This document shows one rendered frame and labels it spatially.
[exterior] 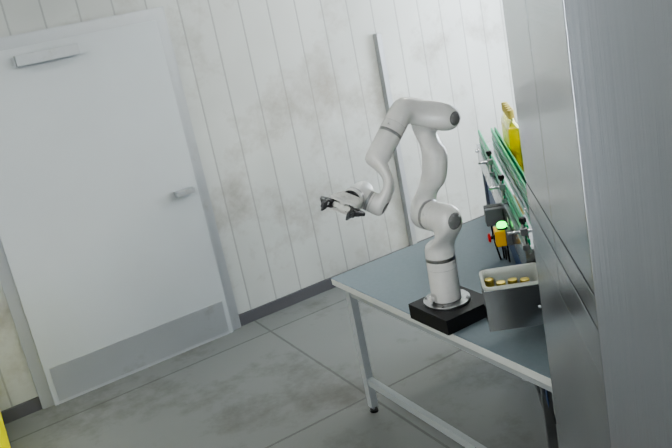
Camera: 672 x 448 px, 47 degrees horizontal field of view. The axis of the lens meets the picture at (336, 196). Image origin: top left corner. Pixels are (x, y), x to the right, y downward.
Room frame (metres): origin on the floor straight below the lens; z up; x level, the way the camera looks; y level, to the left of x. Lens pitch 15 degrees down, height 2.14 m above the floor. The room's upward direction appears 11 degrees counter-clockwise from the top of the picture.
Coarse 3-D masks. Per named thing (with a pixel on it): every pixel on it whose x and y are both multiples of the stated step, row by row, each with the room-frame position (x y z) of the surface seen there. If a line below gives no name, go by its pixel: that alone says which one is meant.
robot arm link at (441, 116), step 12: (396, 108) 2.81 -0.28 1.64; (408, 108) 2.81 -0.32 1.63; (420, 108) 2.83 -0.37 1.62; (432, 108) 2.83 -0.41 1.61; (444, 108) 2.83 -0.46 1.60; (456, 108) 2.85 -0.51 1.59; (384, 120) 2.81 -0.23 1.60; (396, 120) 2.78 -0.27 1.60; (408, 120) 2.80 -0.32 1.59; (420, 120) 2.83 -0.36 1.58; (432, 120) 2.82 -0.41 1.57; (444, 120) 2.81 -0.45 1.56; (456, 120) 2.82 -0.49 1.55
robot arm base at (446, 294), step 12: (432, 264) 2.85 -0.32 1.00; (444, 264) 2.83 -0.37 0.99; (456, 264) 2.87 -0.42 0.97; (432, 276) 2.85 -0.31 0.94; (444, 276) 2.83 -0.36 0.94; (456, 276) 2.85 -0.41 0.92; (432, 288) 2.86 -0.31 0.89; (444, 288) 2.83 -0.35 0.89; (456, 288) 2.84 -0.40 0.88; (432, 300) 2.85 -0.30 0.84; (444, 300) 2.83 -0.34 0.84; (456, 300) 2.84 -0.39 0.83; (468, 300) 2.84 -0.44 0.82
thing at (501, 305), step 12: (516, 288) 2.48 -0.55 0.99; (528, 288) 2.47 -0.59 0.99; (492, 300) 2.49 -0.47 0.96; (504, 300) 2.48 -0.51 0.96; (516, 300) 2.48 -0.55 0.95; (528, 300) 2.47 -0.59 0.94; (540, 300) 2.47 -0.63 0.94; (492, 312) 2.49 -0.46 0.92; (504, 312) 2.48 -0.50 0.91; (516, 312) 2.48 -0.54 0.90; (528, 312) 2.47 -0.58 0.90; (540, 312) 2.47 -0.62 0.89; (492, 324) 2.49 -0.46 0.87; (504, 324) 2.49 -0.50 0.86; (516, 324) 2.48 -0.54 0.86; (528, 324) 2.47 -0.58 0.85; (540, 324) 2.47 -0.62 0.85
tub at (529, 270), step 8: (520, 264) 2.64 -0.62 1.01; (528, 264) 2.63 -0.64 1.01; (480, 272) 2.64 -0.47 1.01; (488, 272) 2.65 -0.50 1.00; (496, 272) 2.64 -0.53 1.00; (504, 272) 2.64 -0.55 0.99; (512, 272) 2.63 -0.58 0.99; (520, 272) 2.63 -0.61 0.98; (528, 272) 2.63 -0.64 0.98; (536, 272) 2.61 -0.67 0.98; (480, 280) 2.58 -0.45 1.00; (496, 280) 2.64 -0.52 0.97; (504, 280) 2.64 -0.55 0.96; (536, 280) 2.47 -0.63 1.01; (488, 288) 2.49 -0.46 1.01; (496, 288) 2.48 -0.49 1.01; (504, 288) 2.49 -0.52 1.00
